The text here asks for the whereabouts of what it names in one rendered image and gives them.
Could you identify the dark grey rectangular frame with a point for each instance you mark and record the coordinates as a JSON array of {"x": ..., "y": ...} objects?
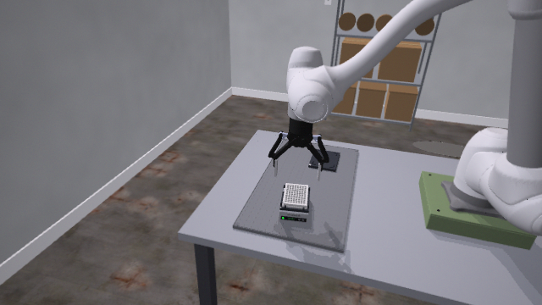
[{"x": 330, "y": 166}]

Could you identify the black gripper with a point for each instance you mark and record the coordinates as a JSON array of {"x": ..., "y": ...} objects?
[{"x": 299, "y": 135}]

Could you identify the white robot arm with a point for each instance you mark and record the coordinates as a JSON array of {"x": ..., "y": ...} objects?
[{"x": 512, "y": 190}]

